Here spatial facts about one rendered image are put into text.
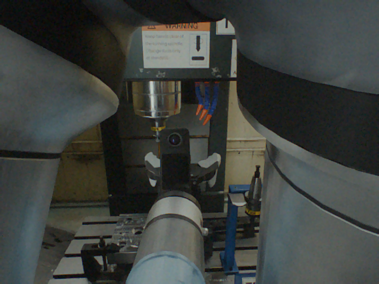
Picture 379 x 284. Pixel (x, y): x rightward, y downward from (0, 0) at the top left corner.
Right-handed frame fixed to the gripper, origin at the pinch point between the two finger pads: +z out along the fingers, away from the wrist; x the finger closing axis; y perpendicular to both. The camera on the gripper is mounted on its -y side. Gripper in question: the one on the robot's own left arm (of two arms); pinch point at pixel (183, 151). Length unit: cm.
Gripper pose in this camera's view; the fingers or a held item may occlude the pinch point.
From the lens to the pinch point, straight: 52.7
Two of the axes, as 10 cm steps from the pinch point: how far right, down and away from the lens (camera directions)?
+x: 10.0, 0.1, -0.3
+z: 0.3, -3.2, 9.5
